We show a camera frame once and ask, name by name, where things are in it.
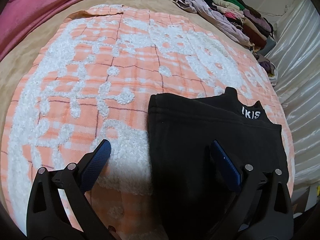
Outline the black KISS garment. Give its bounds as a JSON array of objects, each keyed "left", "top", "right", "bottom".
[{"left": 148, "top": 87, "right": 293, "bottom": 239}]

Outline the bag of clothes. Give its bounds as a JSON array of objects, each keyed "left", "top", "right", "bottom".
[{"left": 255, "top": 54, "right": 278, "bottom": 87}]

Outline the folded clothes pile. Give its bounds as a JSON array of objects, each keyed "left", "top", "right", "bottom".
[{"left": 204, "top": 0, "right": 274, "bottom": 53}]

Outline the orange white plaid blanket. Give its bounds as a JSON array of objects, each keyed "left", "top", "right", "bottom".
[{"left": 1, "top": 4, "right": 295, "bottom": 239}]

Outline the white satin curtain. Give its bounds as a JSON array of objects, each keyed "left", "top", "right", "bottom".
[{"left": 267, "top": 0, "right": 319, "bottom": 191}]

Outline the pink quilt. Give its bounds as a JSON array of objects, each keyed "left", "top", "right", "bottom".
[{"left": 1, "top": 0, "right": 81, "bottom": 59}]

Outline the lilac crumpled garment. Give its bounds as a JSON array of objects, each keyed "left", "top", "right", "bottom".
[{"left": 173, "top": 0, "right": 253, "bottom": 47}]

